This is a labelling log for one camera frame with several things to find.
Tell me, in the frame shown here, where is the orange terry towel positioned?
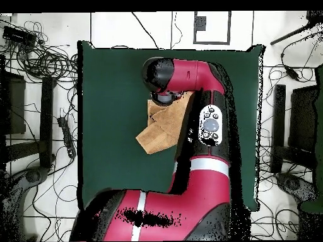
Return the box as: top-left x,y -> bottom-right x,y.
135,91 -> 196,155

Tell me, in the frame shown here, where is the dark green table cloth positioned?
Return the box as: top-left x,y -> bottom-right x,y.
77,40 -> 266,212

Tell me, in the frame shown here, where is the black power strip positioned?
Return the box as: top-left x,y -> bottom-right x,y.
57,116 -> 77,159

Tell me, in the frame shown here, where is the dark grey square patch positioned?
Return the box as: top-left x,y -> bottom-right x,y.
194,16 -> 207,32

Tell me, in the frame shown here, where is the black stand base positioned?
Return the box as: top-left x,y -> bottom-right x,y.
275,172 -> 319,202
2,166 -> 50,228

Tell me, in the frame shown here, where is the dark box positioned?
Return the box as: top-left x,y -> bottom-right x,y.
0,71 -> 26,135
287,85 -> 319,152

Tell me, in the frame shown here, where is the black power adapter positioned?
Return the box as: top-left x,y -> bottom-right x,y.
285,67 -> 301,81

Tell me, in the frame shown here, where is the black tripod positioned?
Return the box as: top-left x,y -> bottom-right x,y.
269,10 -> 323,46

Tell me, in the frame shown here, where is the black electronics box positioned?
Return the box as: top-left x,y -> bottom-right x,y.
1,25 -> 38,47

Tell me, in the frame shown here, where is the grey square frame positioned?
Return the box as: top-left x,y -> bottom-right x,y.
193,11 -> 232,45

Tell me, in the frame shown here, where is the tangled black cable bundle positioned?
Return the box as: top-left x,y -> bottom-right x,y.
0,21 -> 79,84
257,64 -> 319,177

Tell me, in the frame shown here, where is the thin black cable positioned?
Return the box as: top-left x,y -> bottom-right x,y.
131,11 -> 160,49
170,11 -> 183,49

